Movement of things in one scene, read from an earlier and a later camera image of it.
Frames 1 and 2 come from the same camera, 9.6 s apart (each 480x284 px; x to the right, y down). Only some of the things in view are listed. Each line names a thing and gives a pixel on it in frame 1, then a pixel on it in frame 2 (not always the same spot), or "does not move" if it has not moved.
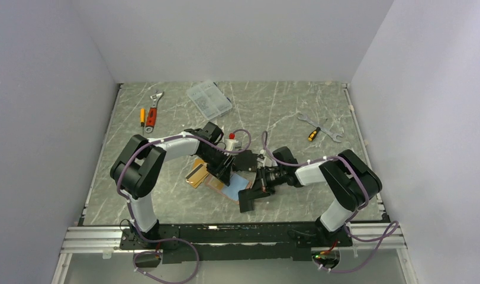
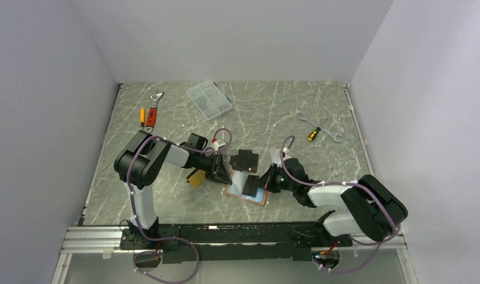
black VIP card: (246, 202) to (250, 185)
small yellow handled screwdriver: (142, 118) does not move
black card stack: (245, 160) does not move
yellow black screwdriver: (313, 134) does not move
